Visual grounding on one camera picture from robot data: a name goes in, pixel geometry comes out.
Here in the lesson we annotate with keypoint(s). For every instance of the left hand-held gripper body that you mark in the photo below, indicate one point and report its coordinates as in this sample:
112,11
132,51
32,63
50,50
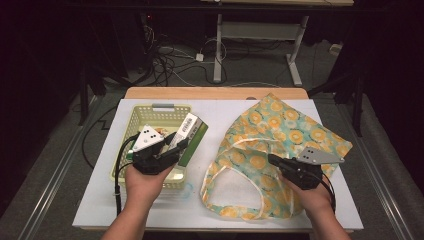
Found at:
148,138

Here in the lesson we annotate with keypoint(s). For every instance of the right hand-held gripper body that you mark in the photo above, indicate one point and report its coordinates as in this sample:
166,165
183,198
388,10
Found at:
316,156

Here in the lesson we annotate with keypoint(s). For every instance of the long white green box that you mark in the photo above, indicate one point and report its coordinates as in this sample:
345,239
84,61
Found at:
193,133

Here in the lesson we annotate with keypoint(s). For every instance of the pale yellow plastic basket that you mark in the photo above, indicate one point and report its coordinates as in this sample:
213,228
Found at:
143,115

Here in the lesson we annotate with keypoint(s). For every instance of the orange floral fabric bag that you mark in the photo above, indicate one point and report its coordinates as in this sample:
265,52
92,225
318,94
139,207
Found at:
283,123

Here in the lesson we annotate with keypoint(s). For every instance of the person's right hand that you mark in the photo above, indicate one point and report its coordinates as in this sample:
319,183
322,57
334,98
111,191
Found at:
313,200

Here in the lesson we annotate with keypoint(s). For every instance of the person's left hand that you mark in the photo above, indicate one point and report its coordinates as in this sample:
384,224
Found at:
145,186

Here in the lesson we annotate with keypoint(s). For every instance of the clear plastic sleeve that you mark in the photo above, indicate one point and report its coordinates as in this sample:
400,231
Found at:
185,193

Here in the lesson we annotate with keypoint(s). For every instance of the white table mat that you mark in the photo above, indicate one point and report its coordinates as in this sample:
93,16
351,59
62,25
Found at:
213,126

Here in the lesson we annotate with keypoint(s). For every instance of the wooden table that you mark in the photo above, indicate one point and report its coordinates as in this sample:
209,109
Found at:
166,92

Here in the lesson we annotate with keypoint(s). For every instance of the black stand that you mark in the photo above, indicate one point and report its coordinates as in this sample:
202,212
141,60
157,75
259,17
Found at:
357,100
84,96

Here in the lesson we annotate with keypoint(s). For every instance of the white power adapter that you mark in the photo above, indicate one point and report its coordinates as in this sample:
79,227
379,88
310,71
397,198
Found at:
199,57

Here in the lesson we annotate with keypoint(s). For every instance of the metal floor rail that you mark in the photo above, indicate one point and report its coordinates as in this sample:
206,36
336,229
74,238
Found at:
56,170
383,190

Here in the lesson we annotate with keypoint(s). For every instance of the white metal frame desk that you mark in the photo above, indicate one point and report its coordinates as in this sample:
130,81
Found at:
256,30

